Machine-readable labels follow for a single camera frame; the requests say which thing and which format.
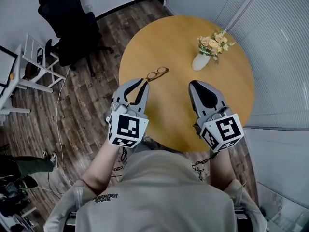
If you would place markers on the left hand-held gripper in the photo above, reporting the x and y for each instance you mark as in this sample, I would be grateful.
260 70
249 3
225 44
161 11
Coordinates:
128 129

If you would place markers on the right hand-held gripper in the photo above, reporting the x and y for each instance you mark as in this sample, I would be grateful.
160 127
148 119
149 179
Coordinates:
224 129

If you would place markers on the brown-framed glasses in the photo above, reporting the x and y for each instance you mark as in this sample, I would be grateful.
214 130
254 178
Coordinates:
152 75

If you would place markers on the person's right forearm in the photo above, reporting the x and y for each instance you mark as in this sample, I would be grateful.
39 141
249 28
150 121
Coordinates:
220 170

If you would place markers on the person's left forearm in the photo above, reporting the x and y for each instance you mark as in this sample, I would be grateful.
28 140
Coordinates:
103 165

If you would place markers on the white vase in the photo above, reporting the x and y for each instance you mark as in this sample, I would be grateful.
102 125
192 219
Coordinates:
200 61

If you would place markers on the bunch of peach flowers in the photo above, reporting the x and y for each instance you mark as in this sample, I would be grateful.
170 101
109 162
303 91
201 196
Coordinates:
213 43

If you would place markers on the black office chair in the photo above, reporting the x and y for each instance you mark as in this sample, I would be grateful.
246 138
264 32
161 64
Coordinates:
72 28

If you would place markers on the white slatted rack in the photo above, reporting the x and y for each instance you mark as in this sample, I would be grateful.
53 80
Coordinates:
36 57

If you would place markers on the person's beige shirt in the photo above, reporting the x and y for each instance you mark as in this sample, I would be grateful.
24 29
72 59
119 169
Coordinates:
154 197

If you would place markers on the white desk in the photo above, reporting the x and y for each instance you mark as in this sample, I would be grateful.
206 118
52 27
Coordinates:
14 91

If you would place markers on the small orange object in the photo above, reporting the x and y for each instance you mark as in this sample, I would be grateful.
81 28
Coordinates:
12 76

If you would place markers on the black-framed monitor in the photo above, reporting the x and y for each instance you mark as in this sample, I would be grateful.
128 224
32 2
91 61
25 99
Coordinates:
6 66

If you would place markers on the black camera equipment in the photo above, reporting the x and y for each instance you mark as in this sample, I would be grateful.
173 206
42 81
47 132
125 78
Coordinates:
14 192

